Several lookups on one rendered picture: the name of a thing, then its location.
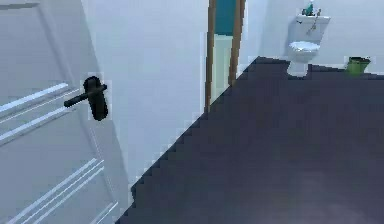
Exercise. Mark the white toilet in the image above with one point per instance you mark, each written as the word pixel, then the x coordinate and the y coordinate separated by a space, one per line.
pixel 304 50

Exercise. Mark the grey toilet brush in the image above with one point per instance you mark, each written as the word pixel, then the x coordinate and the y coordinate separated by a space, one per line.
pixel 313 24

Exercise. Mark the teal bottle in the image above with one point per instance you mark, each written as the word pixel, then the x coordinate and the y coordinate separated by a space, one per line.
pixel 309 9

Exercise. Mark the white panelled room door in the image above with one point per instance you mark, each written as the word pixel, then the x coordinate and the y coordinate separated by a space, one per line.
pixel 43 160

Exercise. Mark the green waste bin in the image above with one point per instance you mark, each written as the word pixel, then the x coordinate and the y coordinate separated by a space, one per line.
pixel 356 65

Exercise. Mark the brown wooden door frame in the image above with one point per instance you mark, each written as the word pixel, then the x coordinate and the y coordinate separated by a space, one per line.
pixel 210 60

